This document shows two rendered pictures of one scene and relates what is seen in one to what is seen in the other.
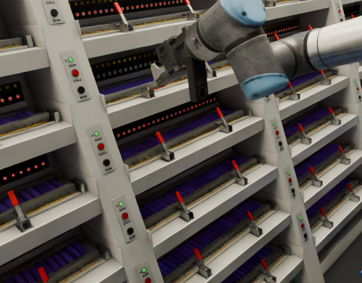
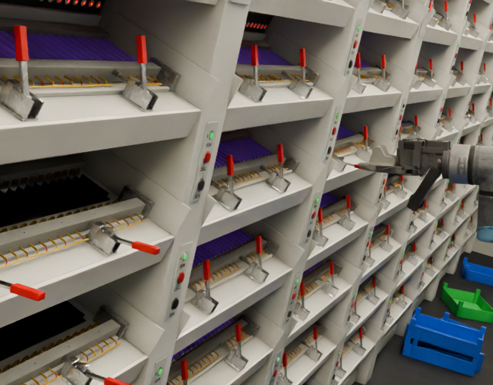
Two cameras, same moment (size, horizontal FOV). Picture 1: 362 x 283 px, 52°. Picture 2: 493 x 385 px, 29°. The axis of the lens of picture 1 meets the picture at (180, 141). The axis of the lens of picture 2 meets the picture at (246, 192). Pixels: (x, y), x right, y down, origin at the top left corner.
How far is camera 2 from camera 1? 1.66 m
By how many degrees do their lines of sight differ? 33
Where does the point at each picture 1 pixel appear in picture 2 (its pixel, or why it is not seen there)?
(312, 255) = not seen: outside the picture
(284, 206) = (335, 334)
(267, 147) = (353, 257)
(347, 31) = not seen: outside the picture
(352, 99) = (404, 222)
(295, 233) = (329, 370)
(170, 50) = (420, 153)
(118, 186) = (302, 261)
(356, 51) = not seen: outside the picture
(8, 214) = (237, 257)
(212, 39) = (480, 176)
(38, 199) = (251, 248)
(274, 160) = (353, 275)
